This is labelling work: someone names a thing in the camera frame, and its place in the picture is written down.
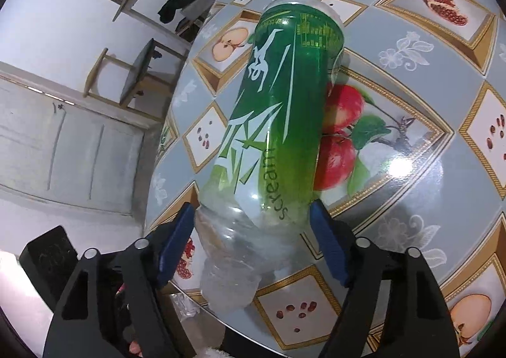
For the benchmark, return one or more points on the left wooden chair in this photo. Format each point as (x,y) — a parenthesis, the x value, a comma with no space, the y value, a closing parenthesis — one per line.
(149,82)

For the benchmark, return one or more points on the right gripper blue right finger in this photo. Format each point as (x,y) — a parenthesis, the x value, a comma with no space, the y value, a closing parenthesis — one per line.
(334,239)

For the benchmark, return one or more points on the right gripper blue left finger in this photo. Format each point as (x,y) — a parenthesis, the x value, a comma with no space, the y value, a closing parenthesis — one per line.
(173,247)

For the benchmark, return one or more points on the white door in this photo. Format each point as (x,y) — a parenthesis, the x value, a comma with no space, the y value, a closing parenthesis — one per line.
(56,151)

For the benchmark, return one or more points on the green scream plastic bottle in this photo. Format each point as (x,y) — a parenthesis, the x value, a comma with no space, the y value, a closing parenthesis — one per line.
(256,202)

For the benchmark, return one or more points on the fruit pattern tablecloth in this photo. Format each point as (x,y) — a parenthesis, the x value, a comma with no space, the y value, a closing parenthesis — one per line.
(413,144)

